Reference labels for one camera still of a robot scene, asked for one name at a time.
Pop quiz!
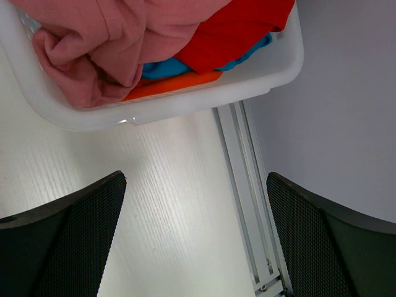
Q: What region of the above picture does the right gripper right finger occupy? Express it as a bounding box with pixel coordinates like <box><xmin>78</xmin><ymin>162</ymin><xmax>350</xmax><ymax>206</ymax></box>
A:
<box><xmin>266</xmin><ymin>172</ymin><xmax>395</xmax><ymax>296</ymax></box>

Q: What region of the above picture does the bright red t shirt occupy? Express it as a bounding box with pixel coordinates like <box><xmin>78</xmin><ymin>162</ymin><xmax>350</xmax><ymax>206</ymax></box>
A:
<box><xmin>169</xmin><ymin>1</ymin><xmax>295</xmax><ymax>75</ymax></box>

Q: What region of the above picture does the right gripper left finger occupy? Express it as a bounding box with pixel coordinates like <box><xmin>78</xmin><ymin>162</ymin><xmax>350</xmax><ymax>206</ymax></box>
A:
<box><xmin>1</xmin><ymin>171</ymin><xmax>126</xmax><ymax>296</ymax></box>

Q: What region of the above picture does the salmon pink t shirt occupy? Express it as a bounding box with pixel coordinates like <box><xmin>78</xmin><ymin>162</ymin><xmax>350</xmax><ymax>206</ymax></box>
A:
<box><xmin>13</xmin><ymin>0</ymin><xmax>226</xmax><ymax>108</ymax></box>

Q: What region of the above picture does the aluminium side rail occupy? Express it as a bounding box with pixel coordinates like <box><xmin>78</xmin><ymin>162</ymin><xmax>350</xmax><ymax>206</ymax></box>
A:
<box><xmin>213</xmin><ymin>100</ymin><xmax>293</xmax><ymax>296</ymax></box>

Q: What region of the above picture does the white plastic laundry basket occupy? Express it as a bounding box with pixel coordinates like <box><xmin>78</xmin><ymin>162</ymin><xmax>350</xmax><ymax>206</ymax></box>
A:
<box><xmin>1</xmin><ymin>1</ymin><xmax>304</xmax><ymax>131</ymax></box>

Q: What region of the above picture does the orange t shirt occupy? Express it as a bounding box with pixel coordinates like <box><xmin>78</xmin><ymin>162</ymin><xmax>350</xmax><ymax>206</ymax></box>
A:
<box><xmin>121</xmin><ymin>71</ymin><xmax>223</xmax><ymax>102</ymax></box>

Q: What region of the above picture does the turquoise t shirt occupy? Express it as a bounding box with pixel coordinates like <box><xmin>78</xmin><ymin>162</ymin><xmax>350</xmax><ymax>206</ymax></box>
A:
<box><xmin>142</xmin><ymin>33</ymin><xmax>272</xmax><ymax>79</ymax></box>

